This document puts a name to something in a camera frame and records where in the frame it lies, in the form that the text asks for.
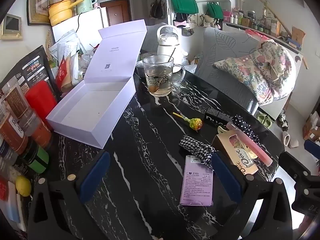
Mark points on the floral pillow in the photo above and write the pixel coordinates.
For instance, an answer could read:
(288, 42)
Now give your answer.
(260, 72)

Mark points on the brown hanging bag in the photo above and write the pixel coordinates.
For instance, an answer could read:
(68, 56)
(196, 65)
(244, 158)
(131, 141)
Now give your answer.
(157, 8)

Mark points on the small orange powder jar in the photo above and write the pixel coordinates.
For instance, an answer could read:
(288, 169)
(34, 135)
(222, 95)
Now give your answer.
(41, 136)

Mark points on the pink plastic item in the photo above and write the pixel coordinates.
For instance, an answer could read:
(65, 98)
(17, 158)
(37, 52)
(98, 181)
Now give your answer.
(257, 35)

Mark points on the glass mug with tea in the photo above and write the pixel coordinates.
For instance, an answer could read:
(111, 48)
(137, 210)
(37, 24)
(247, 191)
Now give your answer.
(160, 80)

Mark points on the tall brown label jar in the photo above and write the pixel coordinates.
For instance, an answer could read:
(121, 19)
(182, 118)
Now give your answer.
(17, 100)

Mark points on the green lollipop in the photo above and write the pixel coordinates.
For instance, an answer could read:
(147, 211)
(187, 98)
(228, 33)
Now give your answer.
(196, 124)

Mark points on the polka dot scrunchie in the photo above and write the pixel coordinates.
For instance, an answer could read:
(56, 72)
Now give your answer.
(246, 127)

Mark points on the metal spoon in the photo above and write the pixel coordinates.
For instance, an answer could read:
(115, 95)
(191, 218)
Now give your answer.
(170, 57)

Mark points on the wide green tote bag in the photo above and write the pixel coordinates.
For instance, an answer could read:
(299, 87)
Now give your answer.
(183, 5)

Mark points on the white gift box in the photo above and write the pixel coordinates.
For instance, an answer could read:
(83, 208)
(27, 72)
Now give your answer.
(87, 105)

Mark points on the wall intercom panel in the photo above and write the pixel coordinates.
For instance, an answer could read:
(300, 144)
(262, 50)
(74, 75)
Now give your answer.
(11, 26)

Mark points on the brown door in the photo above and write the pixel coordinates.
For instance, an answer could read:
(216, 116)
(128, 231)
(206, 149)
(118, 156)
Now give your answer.
(116, 12)

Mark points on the pink lip gloss tube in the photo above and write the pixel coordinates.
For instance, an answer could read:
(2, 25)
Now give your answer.
(252, 146)

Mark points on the yellow lemon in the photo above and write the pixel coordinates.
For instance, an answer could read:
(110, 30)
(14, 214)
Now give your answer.
(23, 186)

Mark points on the white refrigerator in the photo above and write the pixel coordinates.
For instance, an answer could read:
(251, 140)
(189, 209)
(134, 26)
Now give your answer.
(90, 22)

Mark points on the white slippers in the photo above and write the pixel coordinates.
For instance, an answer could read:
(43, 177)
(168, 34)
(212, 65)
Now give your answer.
(290, 140)

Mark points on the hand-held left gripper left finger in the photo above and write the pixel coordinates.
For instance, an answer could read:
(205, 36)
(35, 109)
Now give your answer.
(96, 175)

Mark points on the black cosmetic box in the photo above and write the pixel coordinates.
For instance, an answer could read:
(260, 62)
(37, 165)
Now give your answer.
(215, 117)

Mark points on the pile of paper bags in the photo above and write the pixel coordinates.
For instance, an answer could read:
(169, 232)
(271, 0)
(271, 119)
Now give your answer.
(67, 45)

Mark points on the purple cardboard box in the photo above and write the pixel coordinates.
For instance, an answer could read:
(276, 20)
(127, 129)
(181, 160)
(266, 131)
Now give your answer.
(197, 185)

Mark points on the green electric kettle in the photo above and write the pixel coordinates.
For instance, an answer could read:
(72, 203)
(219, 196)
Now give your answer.
(83, 2)

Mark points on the framed picture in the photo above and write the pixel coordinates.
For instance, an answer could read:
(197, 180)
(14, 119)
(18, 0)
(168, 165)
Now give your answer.
(37, 2)

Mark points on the white water bottle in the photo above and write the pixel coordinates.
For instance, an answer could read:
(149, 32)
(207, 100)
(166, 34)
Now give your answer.
(167, 42)

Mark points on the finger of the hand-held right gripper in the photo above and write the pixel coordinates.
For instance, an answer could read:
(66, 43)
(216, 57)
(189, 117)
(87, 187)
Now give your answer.
(295, 166)
(312, 148)

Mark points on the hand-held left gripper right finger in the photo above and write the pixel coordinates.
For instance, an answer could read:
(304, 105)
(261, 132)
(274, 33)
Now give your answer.
(225, 177)

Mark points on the red canister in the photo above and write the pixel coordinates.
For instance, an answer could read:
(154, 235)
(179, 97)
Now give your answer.
(41, 100)

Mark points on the gold chocolate box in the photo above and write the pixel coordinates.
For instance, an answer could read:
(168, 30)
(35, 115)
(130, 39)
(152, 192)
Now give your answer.
(225, 142)

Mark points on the green banded black jar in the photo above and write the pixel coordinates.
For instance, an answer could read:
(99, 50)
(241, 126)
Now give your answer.
(38, 160)

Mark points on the black oatmeal bag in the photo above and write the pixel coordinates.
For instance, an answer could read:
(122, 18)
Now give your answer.
(35, 65)

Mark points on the green slippers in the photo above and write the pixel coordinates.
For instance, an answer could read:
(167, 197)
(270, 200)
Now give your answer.
(264, 120)

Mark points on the yellow cooking pot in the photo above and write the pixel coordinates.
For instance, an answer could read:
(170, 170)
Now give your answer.
(60, 12)

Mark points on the checkered scrunchie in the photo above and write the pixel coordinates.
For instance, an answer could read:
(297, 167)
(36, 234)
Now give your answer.
(197, 150)

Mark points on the large orange powder jar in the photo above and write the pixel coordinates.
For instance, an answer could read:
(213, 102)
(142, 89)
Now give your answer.
(12, 135)

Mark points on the small green tote bag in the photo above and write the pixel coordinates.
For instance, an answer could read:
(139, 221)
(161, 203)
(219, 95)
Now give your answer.
(215, 11)

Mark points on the red snack packet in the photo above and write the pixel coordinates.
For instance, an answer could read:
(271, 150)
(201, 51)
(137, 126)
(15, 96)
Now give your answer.
(62, 72)

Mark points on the shelf of bottles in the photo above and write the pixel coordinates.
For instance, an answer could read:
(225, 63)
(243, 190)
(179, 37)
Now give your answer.
(260, 22)

